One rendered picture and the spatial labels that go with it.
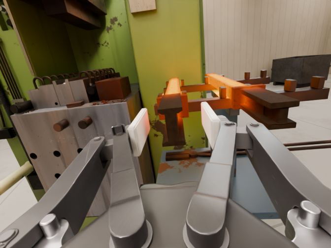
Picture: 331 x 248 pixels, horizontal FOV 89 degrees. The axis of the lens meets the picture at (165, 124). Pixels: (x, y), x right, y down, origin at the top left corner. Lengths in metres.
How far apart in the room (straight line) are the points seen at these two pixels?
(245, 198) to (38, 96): 0.70
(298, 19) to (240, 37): 1.91
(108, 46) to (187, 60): 0.54
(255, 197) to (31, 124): 0.68
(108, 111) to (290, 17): 6.47
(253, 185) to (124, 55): 0.89
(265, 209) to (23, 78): 0.94
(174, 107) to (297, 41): 6.84
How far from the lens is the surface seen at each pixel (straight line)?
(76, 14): 0.81
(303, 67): 5.26
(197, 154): 0.61
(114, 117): 0.55
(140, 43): 0.71
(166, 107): 0.18
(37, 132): 0.69
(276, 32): 6.42
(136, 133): 0.16
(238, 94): 0.28
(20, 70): 0.92
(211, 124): 0.16
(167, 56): 0.69
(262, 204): 0.48
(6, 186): 0.97
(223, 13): 5.47
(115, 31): 1.09
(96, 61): 1.12
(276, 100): 0.21
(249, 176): 0.55
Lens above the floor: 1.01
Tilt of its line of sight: 20 degrees down
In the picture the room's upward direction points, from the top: 7 degrees counter-clockwise
